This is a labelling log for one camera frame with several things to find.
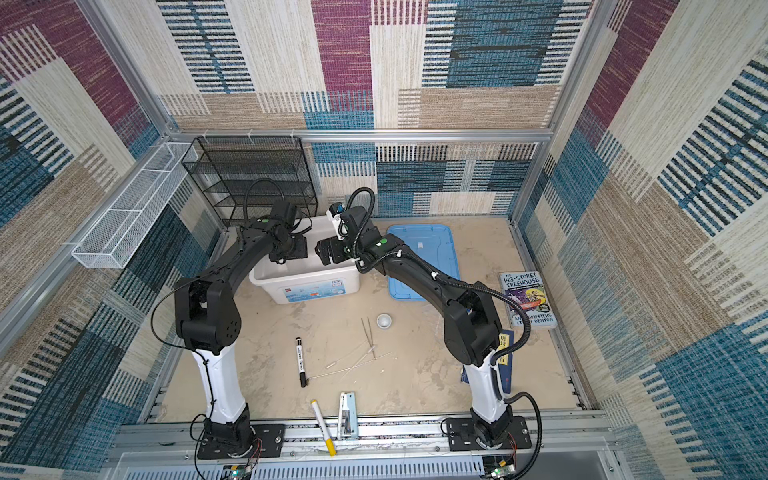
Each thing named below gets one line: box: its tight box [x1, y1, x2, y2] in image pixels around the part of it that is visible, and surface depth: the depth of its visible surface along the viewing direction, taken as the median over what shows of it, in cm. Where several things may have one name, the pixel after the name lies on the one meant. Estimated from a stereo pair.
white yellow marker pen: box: [310, 400, 337, 457], surface depth 76 cm
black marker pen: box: [295, 337, 307, 388], surface depth 86 cm
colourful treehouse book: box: [499, 271, 558, 328], surface depth 96 cm
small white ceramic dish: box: [376, 313, 393, 330], surface depth 92 cm
